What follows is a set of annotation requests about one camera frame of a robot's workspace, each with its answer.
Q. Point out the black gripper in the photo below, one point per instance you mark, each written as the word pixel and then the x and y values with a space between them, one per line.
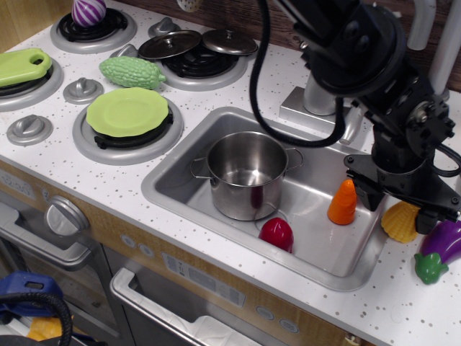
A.
pixel 392 168

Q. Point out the yellow toy corn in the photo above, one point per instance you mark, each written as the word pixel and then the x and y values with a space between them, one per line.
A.
pixel 399 222

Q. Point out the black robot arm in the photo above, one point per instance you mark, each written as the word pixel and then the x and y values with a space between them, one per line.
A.
pixel 358 51

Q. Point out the grey toy sink basin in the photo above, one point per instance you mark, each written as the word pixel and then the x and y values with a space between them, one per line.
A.
pixel 338 257

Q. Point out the stainless steel pot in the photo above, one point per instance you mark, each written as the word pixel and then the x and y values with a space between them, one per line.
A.
pixel 246 171

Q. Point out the steel pot lid right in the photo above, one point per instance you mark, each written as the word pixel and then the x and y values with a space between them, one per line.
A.
pixel 229 42

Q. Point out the steel pot lid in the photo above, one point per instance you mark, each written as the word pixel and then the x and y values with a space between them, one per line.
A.
pixel 229 42
pixel 169 44

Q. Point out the steel pot lid left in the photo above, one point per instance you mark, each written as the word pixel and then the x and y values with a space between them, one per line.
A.
pixel 169 44

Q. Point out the orange toy carrot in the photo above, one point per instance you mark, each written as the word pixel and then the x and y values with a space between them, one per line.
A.
pixel 342 208

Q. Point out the purple toy eggplant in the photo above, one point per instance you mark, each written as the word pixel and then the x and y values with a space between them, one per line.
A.
pixel 438 250

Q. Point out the red toy pepper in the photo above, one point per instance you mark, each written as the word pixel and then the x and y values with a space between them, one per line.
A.
pixel 277 232

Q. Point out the silver toy faucet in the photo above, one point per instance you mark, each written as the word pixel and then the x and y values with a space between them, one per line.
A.
pixel 315 108

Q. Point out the silver curved pipe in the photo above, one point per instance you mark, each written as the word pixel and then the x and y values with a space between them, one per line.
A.
pixel 448 46

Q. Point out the front right stove burner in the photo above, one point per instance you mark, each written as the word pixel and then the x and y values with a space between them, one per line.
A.
pixel 83 138

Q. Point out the green toy plate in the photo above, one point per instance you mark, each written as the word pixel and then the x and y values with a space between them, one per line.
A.
pixel 127 112

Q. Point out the hanging slotted spoon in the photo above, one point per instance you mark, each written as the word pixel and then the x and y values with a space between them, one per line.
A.
pixel 189 6

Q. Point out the grey stove knob back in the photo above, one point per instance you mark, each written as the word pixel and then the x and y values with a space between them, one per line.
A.
pixel 163 27

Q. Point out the grey stove knob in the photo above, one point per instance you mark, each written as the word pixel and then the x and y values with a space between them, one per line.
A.
pixel 128 50
pixel 83 91
pixel 163 27
pixel 29 130

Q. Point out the green toy bitter gourd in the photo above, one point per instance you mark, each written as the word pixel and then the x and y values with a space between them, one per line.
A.
pixel 132 72

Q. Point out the grey stove knob upper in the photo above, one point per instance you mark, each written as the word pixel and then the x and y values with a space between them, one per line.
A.
pixel 128 50

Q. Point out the back left stove burner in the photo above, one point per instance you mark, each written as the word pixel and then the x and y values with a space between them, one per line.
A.
pixel 114 31

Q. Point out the silver oven dial knob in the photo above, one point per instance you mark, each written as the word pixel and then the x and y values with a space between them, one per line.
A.
pixel 64 218

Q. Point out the grey stove knob middle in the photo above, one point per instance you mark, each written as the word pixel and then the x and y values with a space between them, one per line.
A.
pixel 83 91

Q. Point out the purple striped toy ball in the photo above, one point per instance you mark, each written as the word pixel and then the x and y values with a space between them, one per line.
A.
pixel 88 13

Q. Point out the grey stove knob front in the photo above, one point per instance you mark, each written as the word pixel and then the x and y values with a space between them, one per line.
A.
pixel 29 130

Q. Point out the front left stove burner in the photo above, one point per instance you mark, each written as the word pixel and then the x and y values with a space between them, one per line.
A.
pixel 31 97

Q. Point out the blue clamp tool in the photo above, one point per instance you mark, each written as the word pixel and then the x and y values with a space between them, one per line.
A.
pixel 30 294

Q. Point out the green toy cutting board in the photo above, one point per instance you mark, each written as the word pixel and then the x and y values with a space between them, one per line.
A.
pixel 23 65

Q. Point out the grey dishwasher door handle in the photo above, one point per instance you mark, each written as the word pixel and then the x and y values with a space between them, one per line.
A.
pixel 206 330

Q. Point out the grey oven door handle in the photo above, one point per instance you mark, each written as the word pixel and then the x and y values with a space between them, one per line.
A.
pixel 73 258

